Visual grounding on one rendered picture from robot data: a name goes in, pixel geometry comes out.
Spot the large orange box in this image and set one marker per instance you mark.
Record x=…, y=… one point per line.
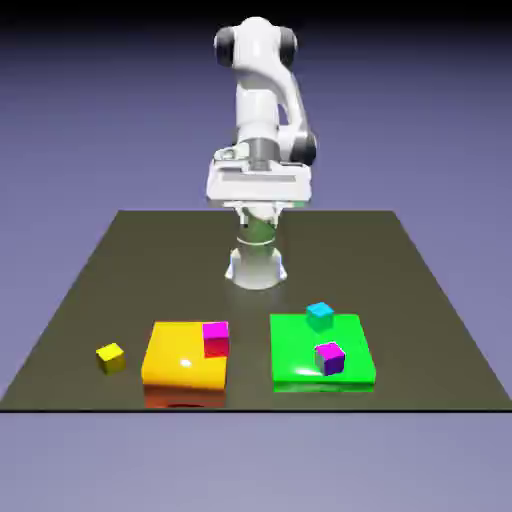
x=180, y=360

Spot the small yellow cube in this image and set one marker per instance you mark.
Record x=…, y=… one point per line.
x=110, y=357

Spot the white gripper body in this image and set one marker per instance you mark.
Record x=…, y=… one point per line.
x=259, y=184

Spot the large green box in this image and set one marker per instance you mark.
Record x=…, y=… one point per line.
x=320, y=356

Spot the small cyan cube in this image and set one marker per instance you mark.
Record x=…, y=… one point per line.
x=320, y=315

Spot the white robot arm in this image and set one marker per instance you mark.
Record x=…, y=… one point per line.
x=256, y=104

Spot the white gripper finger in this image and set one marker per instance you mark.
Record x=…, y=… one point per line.
x=277, y=216
x=242, y=216

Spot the small magenta cube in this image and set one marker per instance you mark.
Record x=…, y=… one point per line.
x=216, y=339

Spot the small purple cube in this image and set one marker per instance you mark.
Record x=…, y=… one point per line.
x=330, y=358

